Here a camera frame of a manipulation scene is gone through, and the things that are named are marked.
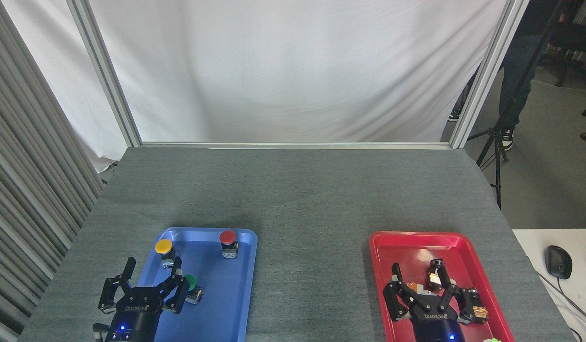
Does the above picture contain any silver frame crossbar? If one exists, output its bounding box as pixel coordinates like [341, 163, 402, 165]
[140, 142, 452, 150]

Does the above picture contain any black computer mouse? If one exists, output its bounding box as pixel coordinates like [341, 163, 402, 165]
[545, 245, 573, 280]

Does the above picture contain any black tripod stand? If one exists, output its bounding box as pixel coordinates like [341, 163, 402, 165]
[466, 0, 567, 209]

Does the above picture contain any black switch with metal contacts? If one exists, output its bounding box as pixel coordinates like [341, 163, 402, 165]
[427, 259, 448, 291]

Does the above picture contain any blue plastic tray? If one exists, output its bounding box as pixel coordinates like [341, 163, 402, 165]
[116, 227, 258, 342]

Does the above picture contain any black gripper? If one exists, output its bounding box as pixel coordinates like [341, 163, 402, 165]
[98, 257, 190, 342]
[383, 263, 475, 342]

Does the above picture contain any white cloth backdrop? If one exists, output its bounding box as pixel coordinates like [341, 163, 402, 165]
[2, 0, 512, 174]

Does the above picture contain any red plastic tray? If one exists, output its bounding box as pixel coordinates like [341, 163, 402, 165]
[369, 231, 516, 342]

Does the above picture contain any green push button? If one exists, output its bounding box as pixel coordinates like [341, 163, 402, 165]
[183, 274, 204, 305]

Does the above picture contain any yellow push button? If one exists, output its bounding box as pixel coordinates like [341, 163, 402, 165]
[155, 238, 178, 269]

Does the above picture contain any grey ribbed curtain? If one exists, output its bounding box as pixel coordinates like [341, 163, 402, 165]
[0, 0, 106, 342]

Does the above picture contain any white desk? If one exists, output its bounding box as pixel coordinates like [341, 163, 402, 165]
[512, 229, 586, 342]

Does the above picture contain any silver frame post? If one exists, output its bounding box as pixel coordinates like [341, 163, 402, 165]
[67, 0, 142, 147]
[450, 0, 531, 149]

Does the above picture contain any black switch with orange base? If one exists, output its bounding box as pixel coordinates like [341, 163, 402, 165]
[466, 287, 489, 324]

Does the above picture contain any red push button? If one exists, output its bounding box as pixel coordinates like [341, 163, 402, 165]
[219, 230, 239, 259]

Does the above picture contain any person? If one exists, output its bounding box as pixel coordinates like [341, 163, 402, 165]
[448, 0, 567, 152]

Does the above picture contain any grey mouse cable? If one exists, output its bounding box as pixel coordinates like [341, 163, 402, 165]
[535, 271, 586, 331]

